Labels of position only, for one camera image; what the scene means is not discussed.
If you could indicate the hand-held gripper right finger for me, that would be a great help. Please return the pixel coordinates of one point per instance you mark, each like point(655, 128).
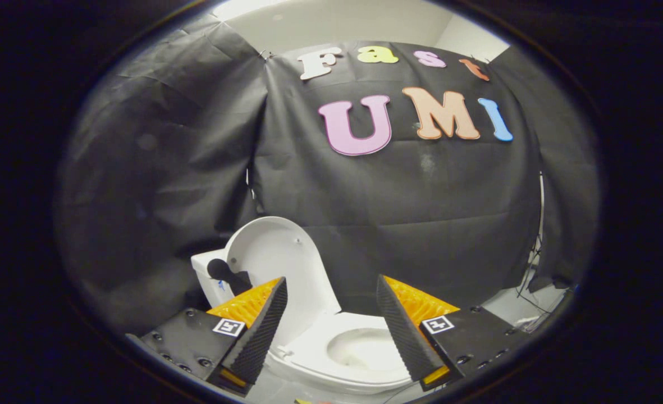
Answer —
point(401, 331)

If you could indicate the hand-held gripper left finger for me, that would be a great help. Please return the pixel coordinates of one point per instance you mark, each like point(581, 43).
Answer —
point(261, 336)

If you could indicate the white toilet lid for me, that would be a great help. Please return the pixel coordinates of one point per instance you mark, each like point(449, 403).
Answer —
point(286, 252)

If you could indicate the black backdrop cloth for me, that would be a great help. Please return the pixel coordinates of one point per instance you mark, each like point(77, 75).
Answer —
point(421, 224)

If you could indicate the thin metal backdrop stand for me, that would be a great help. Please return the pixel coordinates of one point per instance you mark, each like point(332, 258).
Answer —
point(535, 258)

